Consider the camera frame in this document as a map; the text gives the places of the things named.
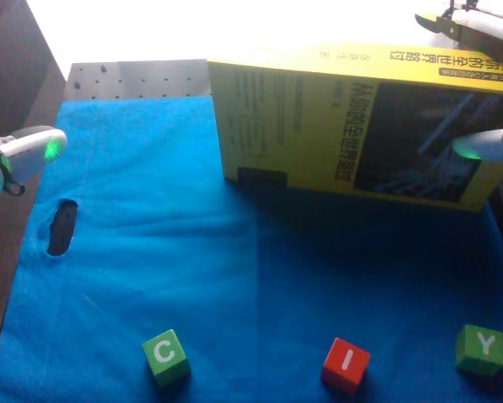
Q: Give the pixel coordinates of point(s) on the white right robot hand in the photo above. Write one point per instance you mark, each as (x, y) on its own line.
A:
(486, 144)

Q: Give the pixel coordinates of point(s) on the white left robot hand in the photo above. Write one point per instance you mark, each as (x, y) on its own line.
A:
(28, 149)

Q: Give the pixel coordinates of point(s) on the dark perforated table mat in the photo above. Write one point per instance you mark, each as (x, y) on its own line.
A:
(150, 80)

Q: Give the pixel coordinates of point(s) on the green block letter C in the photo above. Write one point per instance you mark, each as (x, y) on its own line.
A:
(165, 357)

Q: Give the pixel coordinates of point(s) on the yellow book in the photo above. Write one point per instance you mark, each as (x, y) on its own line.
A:
(297, 126)

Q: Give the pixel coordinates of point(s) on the red block letter I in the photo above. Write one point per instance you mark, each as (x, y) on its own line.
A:
(345, 365)

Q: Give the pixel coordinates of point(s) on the small black oblong object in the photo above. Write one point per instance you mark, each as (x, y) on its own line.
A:
(62, 228)

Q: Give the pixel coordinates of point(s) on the blue cloth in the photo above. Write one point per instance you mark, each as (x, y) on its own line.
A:
(192, 273)

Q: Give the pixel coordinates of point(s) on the green block letter Y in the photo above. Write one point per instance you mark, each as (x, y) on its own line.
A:
(480, 350)

